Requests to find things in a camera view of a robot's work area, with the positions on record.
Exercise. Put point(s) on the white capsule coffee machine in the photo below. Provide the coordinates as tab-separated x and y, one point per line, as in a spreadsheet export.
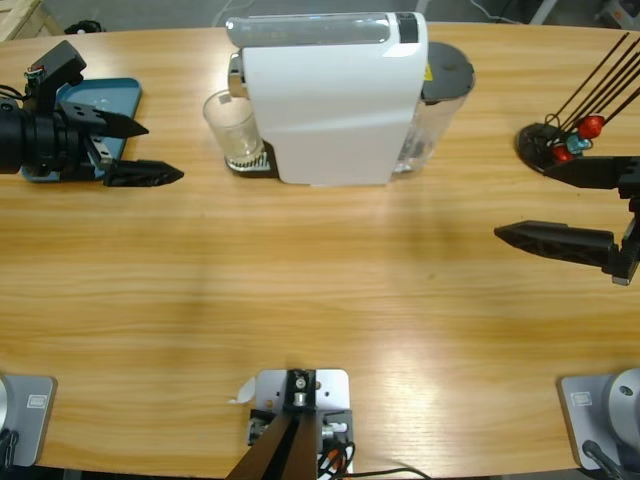
325	110

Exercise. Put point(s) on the red coffee capsule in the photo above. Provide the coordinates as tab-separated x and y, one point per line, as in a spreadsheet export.
593	126
563	155

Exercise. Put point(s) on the metal drip tray grate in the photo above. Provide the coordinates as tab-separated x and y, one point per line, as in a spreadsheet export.
260	164

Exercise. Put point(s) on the grey coffee machine lever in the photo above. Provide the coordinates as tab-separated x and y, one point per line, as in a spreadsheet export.
310	31

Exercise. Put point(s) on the clear drinking glass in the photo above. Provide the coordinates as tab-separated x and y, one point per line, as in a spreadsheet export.
225	115

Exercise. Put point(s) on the black capsule holder with rods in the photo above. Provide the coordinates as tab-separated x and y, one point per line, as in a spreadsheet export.
532	145

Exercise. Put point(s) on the blue coffee capsule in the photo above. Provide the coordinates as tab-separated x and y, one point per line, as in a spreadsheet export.
577	143

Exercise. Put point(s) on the white paper scrap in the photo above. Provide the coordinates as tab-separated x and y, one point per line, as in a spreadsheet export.
245	392

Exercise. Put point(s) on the teal plastic tray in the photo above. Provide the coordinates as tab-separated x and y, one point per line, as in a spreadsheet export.
120	92

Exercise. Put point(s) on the white mount block dark post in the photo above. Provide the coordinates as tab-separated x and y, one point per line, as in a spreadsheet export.
330	387

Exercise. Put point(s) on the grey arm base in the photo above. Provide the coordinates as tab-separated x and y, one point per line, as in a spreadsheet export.
585	400
30	400

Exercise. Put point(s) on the clear water tank dark lid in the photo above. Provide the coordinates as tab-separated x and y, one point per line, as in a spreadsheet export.
445	65

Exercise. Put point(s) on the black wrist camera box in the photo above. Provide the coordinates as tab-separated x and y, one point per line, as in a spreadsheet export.
57	62

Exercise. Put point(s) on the orange grey equipment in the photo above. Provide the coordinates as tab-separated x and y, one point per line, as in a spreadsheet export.
622	15

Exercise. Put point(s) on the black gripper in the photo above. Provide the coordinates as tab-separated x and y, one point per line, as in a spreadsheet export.
40	145
631	250

